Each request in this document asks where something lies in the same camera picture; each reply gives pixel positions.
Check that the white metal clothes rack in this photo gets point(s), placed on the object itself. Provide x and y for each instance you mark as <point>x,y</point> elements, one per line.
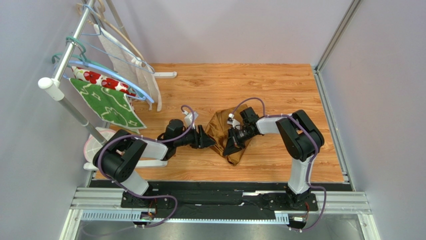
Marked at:
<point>75,50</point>

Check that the brown satin napkin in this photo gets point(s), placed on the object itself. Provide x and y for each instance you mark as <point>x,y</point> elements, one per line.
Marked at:
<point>217,128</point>

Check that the wooden hanger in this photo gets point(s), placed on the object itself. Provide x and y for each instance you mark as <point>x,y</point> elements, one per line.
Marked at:
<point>113,30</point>

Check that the red floral white cloth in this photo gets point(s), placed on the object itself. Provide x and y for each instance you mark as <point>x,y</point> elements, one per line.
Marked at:
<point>101,80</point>

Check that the beige grey hanging cloth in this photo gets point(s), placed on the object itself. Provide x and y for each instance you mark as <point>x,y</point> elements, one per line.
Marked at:
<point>142,79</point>

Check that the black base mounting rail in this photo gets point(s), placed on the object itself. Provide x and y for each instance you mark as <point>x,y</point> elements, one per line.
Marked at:
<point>218,200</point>

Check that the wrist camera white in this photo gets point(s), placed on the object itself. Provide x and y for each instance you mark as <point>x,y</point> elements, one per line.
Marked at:
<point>190,118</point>
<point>233,122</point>

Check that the light blue plastic hanger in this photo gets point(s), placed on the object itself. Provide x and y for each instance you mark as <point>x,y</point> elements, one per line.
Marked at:
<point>140,92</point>

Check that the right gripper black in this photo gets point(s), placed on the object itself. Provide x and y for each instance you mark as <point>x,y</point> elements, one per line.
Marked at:
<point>235,138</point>

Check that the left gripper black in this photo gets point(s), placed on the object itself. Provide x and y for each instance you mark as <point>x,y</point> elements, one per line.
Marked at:
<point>206,141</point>

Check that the aluminium corner frame post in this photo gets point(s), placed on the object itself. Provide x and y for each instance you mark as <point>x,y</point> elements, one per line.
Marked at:
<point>340,30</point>

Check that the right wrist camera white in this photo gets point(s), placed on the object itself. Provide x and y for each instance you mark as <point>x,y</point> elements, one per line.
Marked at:
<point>233,122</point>

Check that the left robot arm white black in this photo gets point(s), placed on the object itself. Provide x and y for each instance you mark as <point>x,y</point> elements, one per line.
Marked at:
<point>118,158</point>

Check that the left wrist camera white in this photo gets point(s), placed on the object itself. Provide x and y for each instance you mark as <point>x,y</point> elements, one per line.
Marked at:
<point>190,118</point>

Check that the thin blue wire hanger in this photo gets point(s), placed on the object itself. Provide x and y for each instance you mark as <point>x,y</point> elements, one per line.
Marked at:
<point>118,52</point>

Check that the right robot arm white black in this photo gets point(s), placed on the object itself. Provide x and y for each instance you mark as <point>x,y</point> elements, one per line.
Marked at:
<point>302,140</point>

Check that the green white patterned towel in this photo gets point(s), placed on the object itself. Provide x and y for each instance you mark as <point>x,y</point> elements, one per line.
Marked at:
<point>110,105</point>

